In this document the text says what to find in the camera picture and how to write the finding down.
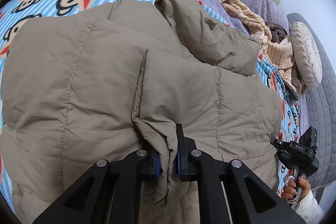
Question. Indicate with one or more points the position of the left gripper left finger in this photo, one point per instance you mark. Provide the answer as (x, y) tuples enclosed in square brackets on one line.
[(108, 192)]

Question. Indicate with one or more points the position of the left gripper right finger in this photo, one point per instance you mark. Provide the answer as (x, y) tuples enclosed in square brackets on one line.
[(229, 192)]

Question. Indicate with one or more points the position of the tan puffer jacket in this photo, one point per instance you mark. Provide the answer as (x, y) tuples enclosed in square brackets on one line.
[(97, 84)]

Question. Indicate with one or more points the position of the person right hand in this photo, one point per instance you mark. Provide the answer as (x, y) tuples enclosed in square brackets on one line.
[(290, 189)]

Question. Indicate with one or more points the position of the grey quilted headboard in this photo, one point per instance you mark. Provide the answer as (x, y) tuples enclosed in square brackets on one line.
[(321, 109)]

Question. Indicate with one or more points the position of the cream round pleated cushion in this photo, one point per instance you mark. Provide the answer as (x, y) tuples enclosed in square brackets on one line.
[(306, 54)]

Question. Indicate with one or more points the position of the beige striped fleece garment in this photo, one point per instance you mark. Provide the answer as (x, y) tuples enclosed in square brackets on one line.
[(280, 55)]

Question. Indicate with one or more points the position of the brown fuzzy garment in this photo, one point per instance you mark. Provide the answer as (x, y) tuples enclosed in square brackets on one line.
[(277, 31)]

